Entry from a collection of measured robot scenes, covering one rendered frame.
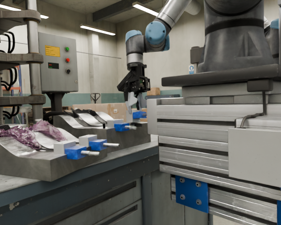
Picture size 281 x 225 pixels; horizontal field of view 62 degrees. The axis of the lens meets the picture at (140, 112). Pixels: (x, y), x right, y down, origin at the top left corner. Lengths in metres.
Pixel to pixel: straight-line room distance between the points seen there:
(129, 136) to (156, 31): 0.42
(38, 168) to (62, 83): 1.18
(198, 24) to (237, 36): 7.81
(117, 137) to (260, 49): 0.59
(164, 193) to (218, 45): 0.85
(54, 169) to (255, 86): 0.48
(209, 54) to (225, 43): 0.04
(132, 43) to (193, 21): 7.42
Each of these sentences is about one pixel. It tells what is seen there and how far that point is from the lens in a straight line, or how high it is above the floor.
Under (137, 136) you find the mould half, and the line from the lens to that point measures 0.98.
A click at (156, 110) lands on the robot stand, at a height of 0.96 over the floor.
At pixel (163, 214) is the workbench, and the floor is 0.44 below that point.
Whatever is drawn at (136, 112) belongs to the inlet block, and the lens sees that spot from 0.96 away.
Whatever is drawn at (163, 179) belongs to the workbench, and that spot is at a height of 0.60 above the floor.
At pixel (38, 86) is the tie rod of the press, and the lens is 1.54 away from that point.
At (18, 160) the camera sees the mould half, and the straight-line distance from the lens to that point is 0.70.
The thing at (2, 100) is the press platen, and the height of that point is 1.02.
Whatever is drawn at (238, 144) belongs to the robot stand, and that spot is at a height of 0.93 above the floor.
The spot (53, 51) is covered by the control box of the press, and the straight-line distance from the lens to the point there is 1.78.
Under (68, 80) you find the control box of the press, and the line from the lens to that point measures 1.80.
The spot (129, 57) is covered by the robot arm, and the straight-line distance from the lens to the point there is 1.02.
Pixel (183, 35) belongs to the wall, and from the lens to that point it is 8.50.
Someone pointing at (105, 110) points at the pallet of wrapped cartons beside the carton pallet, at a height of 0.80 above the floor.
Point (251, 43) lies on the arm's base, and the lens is 0.50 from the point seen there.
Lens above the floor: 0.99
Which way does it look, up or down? 3 degrees down
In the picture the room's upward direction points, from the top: 2 degrees counter-clockwise
